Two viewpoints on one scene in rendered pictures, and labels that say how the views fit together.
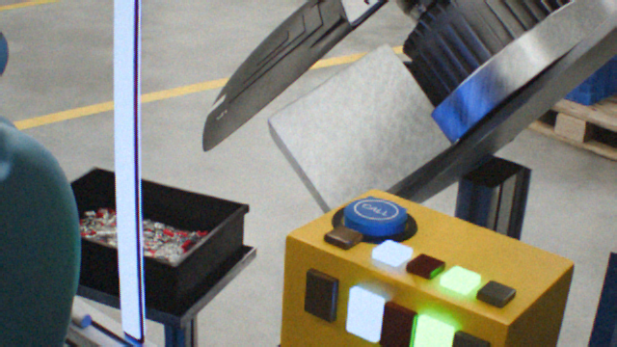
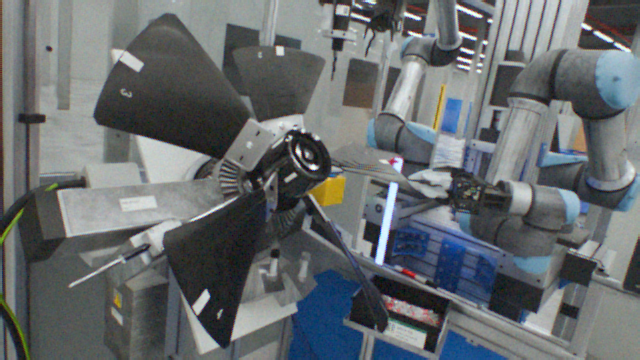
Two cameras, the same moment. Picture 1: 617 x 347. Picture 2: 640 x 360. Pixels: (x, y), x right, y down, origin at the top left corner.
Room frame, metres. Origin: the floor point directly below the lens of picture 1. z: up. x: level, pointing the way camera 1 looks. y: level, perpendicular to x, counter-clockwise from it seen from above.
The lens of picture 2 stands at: (1.85, -0.01, 1.35)
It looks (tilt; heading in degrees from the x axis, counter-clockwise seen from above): 12 degrees down; 182
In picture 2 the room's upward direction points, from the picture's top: 9 degrees clockwise
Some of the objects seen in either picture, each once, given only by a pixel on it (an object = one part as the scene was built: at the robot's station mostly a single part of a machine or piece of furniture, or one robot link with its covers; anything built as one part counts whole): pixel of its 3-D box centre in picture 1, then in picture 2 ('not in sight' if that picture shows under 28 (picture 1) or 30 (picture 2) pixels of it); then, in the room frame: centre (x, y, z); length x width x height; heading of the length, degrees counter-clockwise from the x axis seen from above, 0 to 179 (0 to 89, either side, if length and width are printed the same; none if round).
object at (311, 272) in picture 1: (321, 295); not in sight; (0.49, -0.01, 1.04); 0.02 x 0.01 x 0.03; 53
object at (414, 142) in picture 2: not in sight; (417, 141); (0.27, 0.26, 1.20); 0.13 x 0.12 x 0.14; 64
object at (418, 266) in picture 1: (425, 266); not in sight; (0.48, -0.07, 1.08); 0.02 x 0.02 x 0.01; 53
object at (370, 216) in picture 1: (375, 219); not in sight; (0.53, -0.04, 1.08); 0.04 x 0.04 x 0.02
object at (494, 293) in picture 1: (496, 294); not in sight; (0.45, -0.11, 1.08); 0.02 x 0.02 x 0.01; 53
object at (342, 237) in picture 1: (343, 237); not in sight; (0.51, -0.02, 1.08); 0.02 x 0.02 x 0.01; 53
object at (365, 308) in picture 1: (364, 314); not in sight; (0.47, -0.04, 1.04); 0.02 x 0.01 x 0.03; 53
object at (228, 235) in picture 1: (131, 238); (401, 310); (0.91, 0.19, 0.85); 0.22 x 0.17 x 0.07; 68
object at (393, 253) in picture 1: (391, 253); not in sight; (0.49, -0.05, 1.08); 0.02 x 0.02 x 0.01; 53
